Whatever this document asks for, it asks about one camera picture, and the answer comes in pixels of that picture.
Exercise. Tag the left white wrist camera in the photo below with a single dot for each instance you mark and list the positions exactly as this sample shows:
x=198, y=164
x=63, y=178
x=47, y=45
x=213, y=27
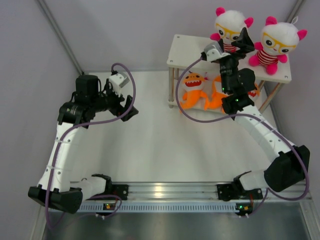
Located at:
x=118, y=81

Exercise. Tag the white two-tier shelf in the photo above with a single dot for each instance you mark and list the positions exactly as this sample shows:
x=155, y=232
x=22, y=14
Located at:
x=186, y=49

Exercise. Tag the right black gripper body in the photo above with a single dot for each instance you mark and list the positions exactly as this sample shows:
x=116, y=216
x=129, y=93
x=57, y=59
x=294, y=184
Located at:
x=228, y=67

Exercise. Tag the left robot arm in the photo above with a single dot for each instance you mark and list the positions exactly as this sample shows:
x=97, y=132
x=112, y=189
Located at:
x=55, y=189

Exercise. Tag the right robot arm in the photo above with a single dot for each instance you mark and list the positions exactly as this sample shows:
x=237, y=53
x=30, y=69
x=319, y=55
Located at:
x=288, y=162

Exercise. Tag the orange shark plush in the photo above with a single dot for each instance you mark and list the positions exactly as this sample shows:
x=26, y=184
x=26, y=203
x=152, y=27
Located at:
x=216, y=97
x=193, y=85
x=255, y=93

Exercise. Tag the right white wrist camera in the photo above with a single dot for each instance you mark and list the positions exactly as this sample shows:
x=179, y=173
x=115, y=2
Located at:
x=213, y=52

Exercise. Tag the panda plush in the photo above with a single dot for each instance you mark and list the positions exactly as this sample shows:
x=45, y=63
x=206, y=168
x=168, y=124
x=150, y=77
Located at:
x=206, y=76
x=228, y=25
x=277, y=40

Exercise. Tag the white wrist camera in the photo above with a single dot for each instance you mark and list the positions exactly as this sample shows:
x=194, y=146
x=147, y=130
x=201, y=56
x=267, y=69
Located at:
x=118, y=81
x=213, y=52

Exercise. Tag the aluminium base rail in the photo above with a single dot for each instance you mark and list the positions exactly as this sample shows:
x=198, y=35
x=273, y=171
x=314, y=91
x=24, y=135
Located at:
x=180, y=191

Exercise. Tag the grey slotted cable duct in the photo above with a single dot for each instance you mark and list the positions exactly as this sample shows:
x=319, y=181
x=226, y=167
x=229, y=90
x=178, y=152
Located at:
x=159, y=207

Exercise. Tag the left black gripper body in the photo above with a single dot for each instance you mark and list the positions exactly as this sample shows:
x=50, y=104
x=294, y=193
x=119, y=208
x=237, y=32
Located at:
x=110, y=101

